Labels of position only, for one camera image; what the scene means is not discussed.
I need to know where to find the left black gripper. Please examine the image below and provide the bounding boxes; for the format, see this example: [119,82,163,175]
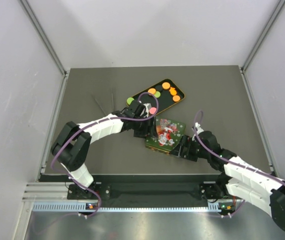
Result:
[132,114,158,139]

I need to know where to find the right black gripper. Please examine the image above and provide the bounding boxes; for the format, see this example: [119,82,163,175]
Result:
[169,134,211,162]

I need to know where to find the gold tin lid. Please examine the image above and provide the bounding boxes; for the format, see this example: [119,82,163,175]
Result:
[144,117,186,148]

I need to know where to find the green christmas cookie tin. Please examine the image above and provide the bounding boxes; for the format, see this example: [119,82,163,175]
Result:
[145,142,174,154]

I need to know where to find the black metal tweezers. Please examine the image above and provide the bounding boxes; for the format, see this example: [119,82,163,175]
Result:
[90,86,117,116]

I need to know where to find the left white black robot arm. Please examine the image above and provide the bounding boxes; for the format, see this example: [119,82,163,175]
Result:
[50,100,157,199]

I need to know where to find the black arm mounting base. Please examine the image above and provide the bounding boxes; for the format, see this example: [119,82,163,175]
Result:
[67,181,238,202]

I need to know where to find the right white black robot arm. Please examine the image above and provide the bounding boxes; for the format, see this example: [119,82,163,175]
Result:
[170,131,285,232]

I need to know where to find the pink round cookie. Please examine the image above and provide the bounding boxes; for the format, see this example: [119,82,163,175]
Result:
[149,107,157,115]

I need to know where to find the green round cookie centre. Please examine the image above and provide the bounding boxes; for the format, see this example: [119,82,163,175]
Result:
[154,91,161,98]

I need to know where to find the green round cookie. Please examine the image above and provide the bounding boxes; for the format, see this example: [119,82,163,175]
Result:
[126,97,134,105]
[154,91,161,98]

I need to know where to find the green round cookie left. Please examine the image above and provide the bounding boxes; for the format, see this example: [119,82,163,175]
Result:
[126,97,134,105]

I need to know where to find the round orange cookie right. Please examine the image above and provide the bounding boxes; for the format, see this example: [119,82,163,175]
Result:
[172,95,181,102]

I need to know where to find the round orange cookie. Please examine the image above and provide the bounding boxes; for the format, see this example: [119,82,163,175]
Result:
[172,95,181,102]
[162,82,171,90]
[148,88,157,95]

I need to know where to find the black cookie tray gold rim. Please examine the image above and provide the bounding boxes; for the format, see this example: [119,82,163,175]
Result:
[126,78,186,114]

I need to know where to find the round orange cookie left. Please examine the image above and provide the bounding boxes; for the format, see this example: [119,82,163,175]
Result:
[148,88,157,95]

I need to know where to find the orange fish cookie on tray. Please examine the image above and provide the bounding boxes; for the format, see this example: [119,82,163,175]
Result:
[169,87,178,96]

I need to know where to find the round orange cookie top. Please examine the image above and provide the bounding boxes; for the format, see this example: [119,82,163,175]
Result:
[162,82,171,90]

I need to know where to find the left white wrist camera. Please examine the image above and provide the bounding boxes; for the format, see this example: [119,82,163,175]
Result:
[140,103,152,118]

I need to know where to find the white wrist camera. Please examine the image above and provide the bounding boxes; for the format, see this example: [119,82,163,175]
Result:
[193,122,204,135]
[140,103,152,118]

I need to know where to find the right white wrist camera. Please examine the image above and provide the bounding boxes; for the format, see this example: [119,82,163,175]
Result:
[193,122,204,135]

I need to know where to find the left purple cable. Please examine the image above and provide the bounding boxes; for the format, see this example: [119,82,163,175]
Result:
[32,91,160,221]

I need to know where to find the purple cable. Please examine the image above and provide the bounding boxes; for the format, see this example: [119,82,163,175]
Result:
[192,109,285,218]
[32,91,160,221]

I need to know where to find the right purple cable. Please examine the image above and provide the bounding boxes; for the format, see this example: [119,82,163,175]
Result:
[192,109,285,218]

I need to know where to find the white slotted cable duct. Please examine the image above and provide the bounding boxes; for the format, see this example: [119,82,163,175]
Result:
[32,202,236,213]

